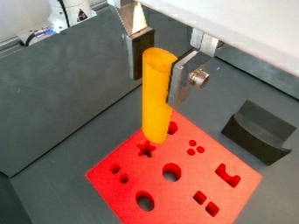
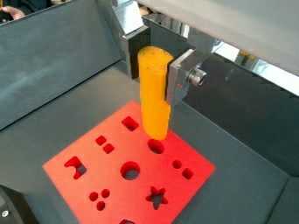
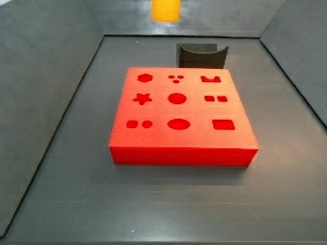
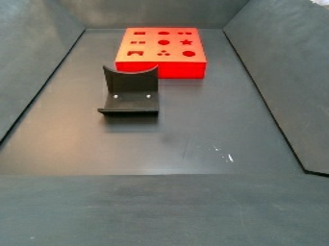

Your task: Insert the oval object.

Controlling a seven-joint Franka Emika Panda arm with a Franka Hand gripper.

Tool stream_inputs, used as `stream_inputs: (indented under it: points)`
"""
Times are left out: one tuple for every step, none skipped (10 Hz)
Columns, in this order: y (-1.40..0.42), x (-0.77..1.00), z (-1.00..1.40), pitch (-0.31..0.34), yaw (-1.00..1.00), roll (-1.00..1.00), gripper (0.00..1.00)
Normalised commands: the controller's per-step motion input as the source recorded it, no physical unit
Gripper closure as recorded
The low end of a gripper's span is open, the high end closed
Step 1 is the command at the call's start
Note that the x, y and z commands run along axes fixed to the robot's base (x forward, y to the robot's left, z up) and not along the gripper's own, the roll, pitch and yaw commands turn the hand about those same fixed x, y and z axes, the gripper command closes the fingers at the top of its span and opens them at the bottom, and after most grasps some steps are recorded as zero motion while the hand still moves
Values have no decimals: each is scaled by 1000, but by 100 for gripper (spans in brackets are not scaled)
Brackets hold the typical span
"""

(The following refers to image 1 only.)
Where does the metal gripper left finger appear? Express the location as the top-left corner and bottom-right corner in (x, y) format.
(106, 0), (154, 81)

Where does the yellow oval peg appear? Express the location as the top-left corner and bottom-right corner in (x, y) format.
(142, 47), (176, 144)

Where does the dark grey raised panel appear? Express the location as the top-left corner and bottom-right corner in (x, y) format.
(0, 5), (196, 178)

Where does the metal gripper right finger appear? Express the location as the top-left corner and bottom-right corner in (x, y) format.
(166, 29), (220, 108)

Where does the black curved block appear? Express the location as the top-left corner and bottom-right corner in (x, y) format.
(221, 100), (296, 165)

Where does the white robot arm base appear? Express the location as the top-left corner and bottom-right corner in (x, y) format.
(17, 0), (96, 46)

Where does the red shape-sorting board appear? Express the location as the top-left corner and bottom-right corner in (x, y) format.
(86, 112), (261, 224)

